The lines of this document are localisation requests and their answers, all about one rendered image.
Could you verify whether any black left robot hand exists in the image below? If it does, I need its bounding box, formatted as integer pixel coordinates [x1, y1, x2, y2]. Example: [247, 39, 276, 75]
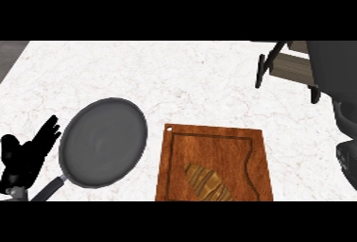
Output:
[0, 114, 64, 196]

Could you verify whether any yellow striped squash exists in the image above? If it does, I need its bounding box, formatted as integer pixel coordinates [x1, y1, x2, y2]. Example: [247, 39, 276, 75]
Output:
[183, 163, 235, 202]

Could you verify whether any grey frying pan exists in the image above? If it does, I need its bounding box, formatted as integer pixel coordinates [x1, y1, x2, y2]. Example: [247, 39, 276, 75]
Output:
[30, 96, 149, 202]

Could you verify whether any brown wooden cutting board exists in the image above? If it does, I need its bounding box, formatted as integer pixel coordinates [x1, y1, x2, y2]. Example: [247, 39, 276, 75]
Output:
[154, 123, 275, 202]

